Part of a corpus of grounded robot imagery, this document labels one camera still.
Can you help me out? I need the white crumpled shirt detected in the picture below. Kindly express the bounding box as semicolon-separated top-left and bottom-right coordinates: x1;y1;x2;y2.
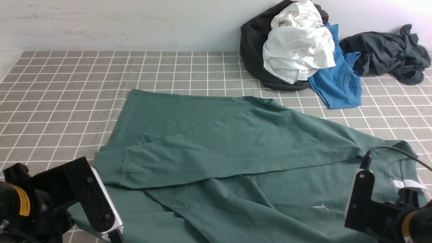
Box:
263;0;336;84

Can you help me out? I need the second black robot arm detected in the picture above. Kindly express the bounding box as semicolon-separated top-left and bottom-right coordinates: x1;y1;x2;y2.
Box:
345;169;432;243

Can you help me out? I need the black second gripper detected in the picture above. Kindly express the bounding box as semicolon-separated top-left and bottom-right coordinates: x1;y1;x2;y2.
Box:
344;170;429;243

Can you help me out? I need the dark grey crumpled shirt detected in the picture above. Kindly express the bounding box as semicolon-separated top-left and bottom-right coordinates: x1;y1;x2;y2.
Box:
339;24;431;85

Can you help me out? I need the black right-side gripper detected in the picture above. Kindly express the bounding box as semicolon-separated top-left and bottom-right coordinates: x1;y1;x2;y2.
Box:
3;157;108;243

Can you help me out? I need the green long sleeve shirt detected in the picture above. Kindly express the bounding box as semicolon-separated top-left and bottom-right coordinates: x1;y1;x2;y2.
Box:
93;90;415;243

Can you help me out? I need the grey checkered tablecloth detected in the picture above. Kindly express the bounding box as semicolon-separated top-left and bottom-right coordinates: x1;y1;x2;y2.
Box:
0;51;432;243

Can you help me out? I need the black garment under white shirt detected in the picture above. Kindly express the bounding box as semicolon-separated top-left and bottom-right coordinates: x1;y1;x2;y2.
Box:
240;0;329;92

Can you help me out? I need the blue shirt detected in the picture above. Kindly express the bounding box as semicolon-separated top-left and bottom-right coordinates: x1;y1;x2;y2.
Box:
308;23;362;109

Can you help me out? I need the black robot arm with PIPER label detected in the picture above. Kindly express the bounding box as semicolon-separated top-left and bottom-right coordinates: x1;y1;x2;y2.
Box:
0;157;125;243

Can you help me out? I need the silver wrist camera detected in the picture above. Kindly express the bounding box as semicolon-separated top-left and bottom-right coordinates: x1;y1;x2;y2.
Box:
91;167;125;243
344;168;363;218

